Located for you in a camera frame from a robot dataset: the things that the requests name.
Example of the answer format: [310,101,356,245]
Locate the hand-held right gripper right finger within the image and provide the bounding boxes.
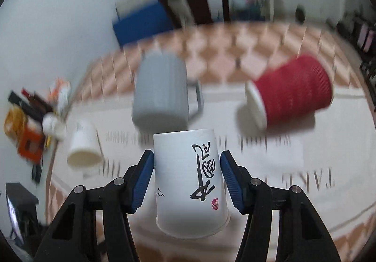
[220,150,343,262]

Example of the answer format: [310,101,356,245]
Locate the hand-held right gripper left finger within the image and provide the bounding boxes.
[35,150,155,262]

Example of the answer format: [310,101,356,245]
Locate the white paper cup black calligraphy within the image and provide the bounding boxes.
[153,129,231,239]

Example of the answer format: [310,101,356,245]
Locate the plain white paper cup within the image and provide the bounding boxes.
[67,120,102,167]

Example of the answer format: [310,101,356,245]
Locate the red ribbed paper cup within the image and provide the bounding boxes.
[244,55,335,130]

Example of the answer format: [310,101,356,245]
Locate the checkered printed tablecloth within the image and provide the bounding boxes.
[44,22,376,262]

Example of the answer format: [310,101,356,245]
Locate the grey ribbed mug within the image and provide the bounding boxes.
[131,52,204,130]

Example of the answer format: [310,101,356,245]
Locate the orange box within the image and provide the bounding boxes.
[18,127,44,161]

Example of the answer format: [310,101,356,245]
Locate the black stool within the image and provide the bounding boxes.
[5,182,40,246]

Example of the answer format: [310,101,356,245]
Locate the yellow packet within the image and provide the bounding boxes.
[4,106,27,137]

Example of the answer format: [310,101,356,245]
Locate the blue box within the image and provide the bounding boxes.
[112,2,176,47]

